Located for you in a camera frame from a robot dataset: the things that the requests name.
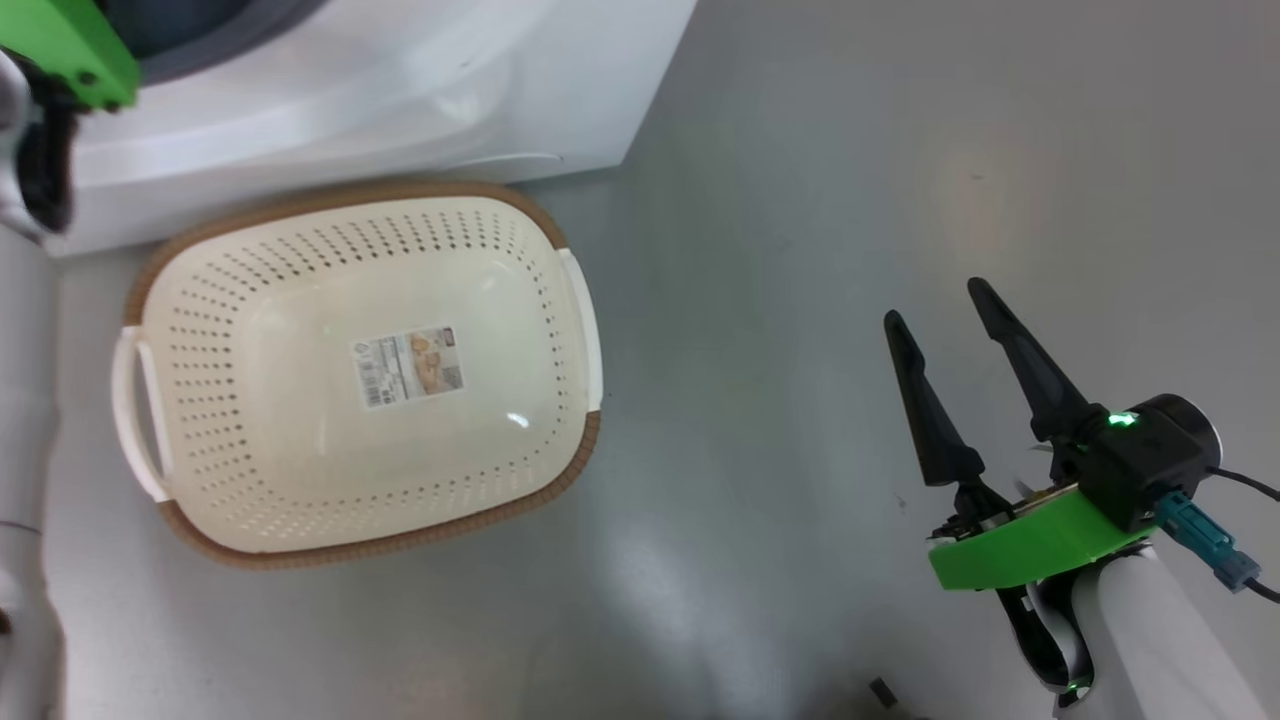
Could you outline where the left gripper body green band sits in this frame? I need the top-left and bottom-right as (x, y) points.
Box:
(0, 0), (141, 112)

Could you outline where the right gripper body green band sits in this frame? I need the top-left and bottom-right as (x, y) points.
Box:
(928, 393), (1223, 591)

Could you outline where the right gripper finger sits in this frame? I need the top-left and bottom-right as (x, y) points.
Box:
(967, 277), (1107, 444)
(884, 309), (988, 489)

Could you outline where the white washing machine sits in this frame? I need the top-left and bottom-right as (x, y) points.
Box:
(45, 0), (698, 259)

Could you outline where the basket product label sticker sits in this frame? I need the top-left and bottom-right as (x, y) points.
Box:
(350, 324), (466, 411)

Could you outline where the cream plastic laundry basket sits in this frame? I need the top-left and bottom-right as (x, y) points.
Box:
(110, 180), (604, 571)

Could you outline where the right camera cable teal plug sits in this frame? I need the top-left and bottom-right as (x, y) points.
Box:
(1158, 490), (1280, 606)

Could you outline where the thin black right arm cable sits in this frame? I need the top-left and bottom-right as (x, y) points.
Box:
(1205, 465), (1280, 501)

